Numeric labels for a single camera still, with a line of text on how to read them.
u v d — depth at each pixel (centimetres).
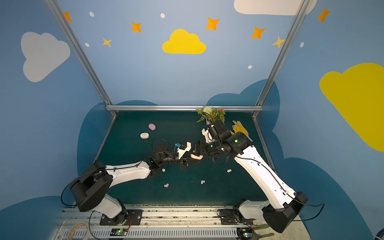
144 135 105
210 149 58
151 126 111
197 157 70
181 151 65
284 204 38
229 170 91
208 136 60
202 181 86
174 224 73
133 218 75
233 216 68
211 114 101
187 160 67
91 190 44
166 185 84
